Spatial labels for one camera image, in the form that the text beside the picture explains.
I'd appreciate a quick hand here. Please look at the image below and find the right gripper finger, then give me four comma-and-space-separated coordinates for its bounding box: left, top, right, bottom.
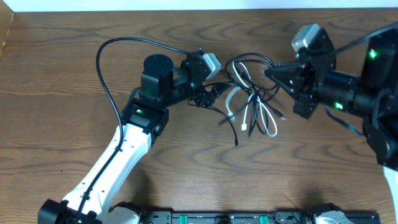
264, 67, 303, 100
274, 61, 306, 70

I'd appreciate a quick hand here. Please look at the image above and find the white usb cable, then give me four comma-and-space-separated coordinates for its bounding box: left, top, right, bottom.
224, 61, 278, 138

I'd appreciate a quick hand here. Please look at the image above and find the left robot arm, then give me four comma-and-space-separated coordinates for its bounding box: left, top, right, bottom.
37, 50, 222, 223

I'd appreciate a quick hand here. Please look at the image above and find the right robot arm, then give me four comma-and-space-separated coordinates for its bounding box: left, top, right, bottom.
264, 23, 397, 205

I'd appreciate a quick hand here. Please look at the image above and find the left camera cable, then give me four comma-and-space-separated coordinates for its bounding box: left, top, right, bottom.
73, 37, 190, 224

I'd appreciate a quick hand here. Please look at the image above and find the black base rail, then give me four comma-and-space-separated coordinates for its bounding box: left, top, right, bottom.
105, 210, 382, 224

